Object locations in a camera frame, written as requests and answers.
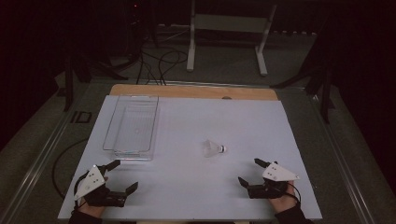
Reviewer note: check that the metal floor rail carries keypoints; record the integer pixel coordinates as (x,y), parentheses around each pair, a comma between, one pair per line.
(34,174)
(342,168)

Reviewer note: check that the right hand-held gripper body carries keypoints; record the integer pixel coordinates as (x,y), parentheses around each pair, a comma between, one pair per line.
(277,174)

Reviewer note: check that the white metal stand frame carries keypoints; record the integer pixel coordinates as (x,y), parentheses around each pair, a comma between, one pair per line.
(230,22)

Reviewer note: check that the clear plastic container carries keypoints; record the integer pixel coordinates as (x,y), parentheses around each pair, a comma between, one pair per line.
(132,127)

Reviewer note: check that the person's right hand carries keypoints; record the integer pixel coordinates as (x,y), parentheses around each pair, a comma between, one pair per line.
(284,202)

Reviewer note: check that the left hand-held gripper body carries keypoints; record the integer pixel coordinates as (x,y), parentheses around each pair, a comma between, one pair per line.
(93,180)

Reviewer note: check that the white board sheet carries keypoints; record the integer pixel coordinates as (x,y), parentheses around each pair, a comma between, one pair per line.
(193,183)

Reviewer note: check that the black tripod stand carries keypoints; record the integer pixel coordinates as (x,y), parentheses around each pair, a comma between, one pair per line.
(325,99)
(69,84)

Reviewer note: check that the white shuttlecock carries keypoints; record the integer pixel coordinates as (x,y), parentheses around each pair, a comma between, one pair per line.
(213,148)

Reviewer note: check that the person's left hand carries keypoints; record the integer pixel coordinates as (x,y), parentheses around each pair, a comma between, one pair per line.
(92,211)

